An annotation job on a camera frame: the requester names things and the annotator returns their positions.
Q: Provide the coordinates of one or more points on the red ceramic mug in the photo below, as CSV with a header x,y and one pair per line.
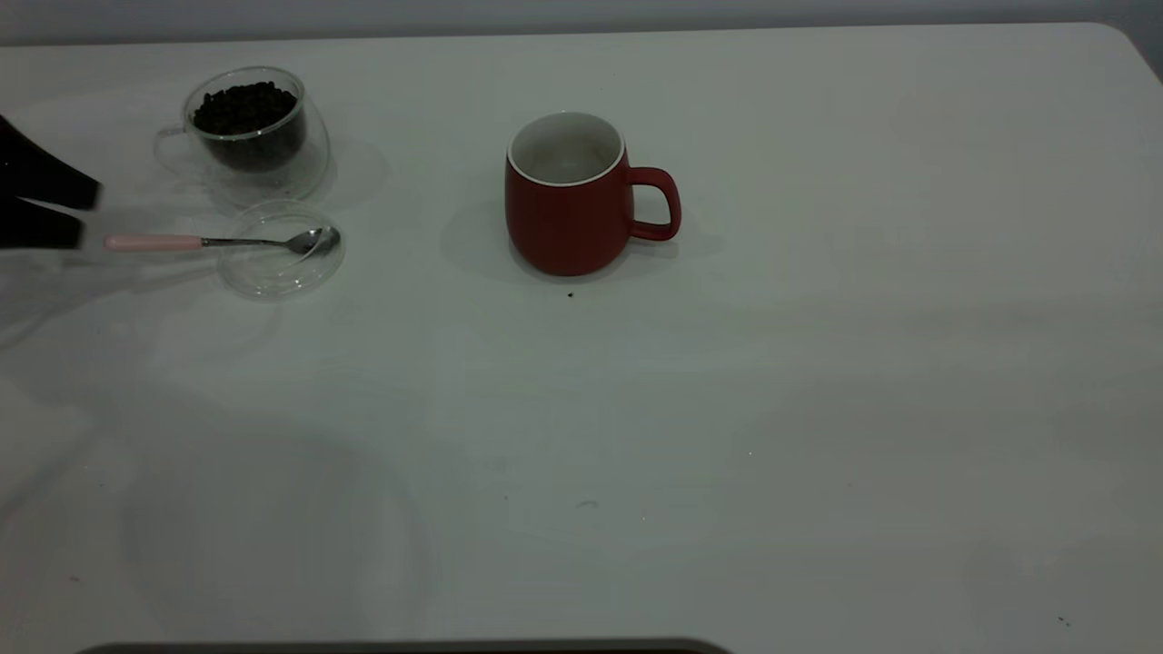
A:
x,y
563,227

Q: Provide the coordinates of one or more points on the dark coffee beans pile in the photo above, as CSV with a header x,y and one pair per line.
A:
x,y
243,109

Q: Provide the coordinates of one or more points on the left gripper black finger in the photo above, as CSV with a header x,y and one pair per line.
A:
x,y
36,173
32,232

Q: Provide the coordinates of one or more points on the clear round glass lid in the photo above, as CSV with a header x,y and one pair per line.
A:
x,y
273,282

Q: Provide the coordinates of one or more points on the clear double-wall glass cup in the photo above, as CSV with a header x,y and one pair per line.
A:
x,y
273,186

